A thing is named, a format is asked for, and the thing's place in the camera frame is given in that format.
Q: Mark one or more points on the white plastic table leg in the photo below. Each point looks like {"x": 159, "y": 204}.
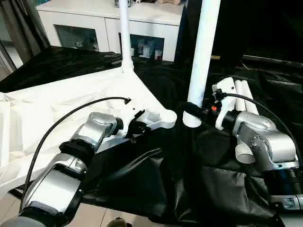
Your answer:
{"x": 250, "y": 97}
{"x": 125, "y": 33}
{"x": 203, "y": 52}
{"x": 244, "y": 153}

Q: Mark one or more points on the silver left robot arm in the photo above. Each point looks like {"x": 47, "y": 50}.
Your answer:
{"x": 75, "y": 165}

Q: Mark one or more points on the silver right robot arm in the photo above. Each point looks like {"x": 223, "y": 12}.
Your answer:
{"x": 265, "y": 146}

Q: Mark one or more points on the black mat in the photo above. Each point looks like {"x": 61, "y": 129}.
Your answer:
{"x": 156, "y": 179}

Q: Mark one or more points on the beige plush toy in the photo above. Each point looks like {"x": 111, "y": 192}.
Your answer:
{"x": 169, "y": 1}

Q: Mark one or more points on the white cabinet with glass doors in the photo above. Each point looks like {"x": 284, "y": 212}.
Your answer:
{"x": 85, "y": 14}

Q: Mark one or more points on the small clear glass jar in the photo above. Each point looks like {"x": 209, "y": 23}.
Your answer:
{"x": 117, "y": 3}

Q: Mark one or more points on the grey curtain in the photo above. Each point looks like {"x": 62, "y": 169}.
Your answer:
{"x": 21, "y": 26}

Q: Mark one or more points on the dark metal rail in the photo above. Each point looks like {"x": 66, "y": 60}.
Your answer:
{"x": 274, "y": 59}

